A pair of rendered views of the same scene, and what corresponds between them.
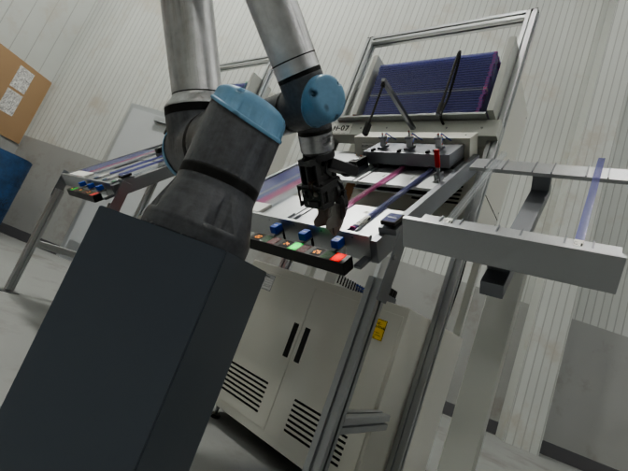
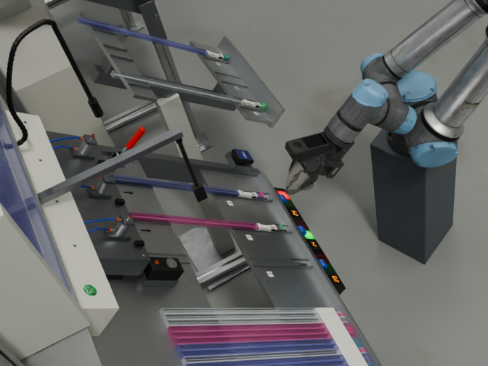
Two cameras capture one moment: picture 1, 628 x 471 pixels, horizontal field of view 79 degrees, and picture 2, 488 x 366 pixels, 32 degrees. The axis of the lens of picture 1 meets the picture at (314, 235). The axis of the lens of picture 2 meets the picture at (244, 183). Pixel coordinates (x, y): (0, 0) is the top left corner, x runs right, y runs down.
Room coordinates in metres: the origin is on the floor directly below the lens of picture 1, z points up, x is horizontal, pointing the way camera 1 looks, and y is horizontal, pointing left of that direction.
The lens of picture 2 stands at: (1.89, 0.65, 2.49)
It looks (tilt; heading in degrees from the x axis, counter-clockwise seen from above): 55 degrees down; 220
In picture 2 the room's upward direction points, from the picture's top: 18 degrees counter-clockwise
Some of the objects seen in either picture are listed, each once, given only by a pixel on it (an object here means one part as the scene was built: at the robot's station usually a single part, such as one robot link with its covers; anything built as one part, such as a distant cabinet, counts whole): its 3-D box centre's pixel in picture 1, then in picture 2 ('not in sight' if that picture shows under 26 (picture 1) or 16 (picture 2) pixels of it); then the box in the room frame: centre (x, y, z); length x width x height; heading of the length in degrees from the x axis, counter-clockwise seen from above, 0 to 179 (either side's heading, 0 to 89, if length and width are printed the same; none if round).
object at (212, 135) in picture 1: (236, 139); (414, 99); (0.55, 0.16, 0.72); 0.13 x 0.12 x 0.14; 36
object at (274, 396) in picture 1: (335, 372); not in sight; (1.61, -0.28, 0.31); 0.70 x 0.65 x 0.62; 51
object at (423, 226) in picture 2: (107, 439); (415, 187); (0.54, 0.16, 0.27); 0.18 x 0.18 x 0.55; 78
